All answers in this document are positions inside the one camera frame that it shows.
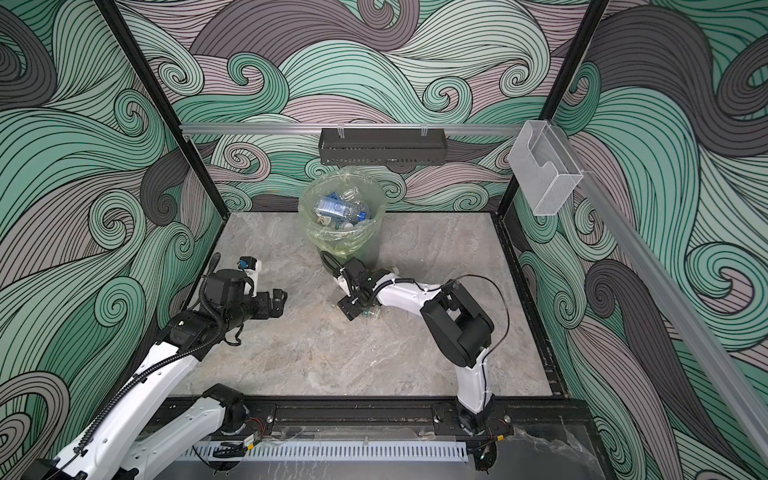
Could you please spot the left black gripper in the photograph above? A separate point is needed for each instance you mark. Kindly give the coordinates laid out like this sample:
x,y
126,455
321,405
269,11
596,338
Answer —
x,y
266,311

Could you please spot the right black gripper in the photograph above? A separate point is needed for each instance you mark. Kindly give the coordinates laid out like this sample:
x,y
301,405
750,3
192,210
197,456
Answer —
x,y
347,308

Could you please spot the clear bottle green cap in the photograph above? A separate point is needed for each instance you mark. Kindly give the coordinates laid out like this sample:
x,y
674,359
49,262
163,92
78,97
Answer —
x,y
373,312

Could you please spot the clear blue tinted bottle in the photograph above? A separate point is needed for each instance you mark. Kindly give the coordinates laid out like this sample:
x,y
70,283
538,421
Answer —
x,y
339,209

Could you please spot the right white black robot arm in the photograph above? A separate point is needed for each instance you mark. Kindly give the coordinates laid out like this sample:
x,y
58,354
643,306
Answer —
x,y
461,329

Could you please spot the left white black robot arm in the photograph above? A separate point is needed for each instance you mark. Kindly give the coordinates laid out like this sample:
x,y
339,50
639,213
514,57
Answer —
x,y
111,446

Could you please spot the grey mesh waste bin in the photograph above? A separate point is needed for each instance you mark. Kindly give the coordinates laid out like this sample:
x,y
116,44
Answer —
x,y
366,252

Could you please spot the green plastic bin liner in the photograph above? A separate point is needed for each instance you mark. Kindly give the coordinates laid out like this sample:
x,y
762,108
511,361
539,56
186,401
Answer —
x,y
312,234

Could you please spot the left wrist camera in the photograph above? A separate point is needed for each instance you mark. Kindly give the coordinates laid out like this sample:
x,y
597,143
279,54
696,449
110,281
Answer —
x,y
227,288

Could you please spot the black wall tray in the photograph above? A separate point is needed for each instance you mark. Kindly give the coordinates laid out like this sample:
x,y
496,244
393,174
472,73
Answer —
x,y
382,147

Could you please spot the white slotted cable duct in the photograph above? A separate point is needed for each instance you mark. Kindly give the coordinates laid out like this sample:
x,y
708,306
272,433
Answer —
x,y
365,450

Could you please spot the aluminium back rail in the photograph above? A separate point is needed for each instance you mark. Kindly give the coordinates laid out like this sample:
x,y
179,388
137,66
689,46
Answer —
x,y
280,128

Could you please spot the aluminium rail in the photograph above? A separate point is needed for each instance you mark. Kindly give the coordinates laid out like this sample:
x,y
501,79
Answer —
x,y
280,128
610,192

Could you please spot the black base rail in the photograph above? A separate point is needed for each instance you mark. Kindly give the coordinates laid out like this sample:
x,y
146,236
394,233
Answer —
x,y
439,414

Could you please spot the clear plastic wall holder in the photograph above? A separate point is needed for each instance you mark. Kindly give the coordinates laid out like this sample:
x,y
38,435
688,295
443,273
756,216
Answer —
x,y
545,165

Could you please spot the aluminium right rail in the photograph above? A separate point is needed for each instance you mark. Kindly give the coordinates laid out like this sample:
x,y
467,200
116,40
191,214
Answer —
x,y
610,192

